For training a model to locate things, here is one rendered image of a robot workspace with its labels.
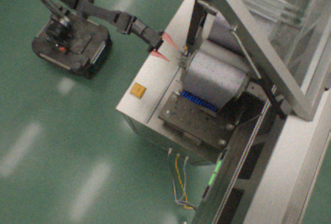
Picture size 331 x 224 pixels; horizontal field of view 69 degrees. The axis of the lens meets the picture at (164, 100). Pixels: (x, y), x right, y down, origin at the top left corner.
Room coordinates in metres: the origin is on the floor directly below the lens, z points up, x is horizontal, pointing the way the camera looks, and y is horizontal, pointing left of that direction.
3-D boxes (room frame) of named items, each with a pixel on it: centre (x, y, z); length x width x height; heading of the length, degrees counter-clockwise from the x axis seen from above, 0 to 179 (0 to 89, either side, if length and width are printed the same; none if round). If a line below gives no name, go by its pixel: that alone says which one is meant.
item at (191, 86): (0.39, -0.20, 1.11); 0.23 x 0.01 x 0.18; 66
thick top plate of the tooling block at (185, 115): (0.27, -0.19, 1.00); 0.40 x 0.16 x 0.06; 66
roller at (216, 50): (0.56, -0.27, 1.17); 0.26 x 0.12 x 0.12; 66
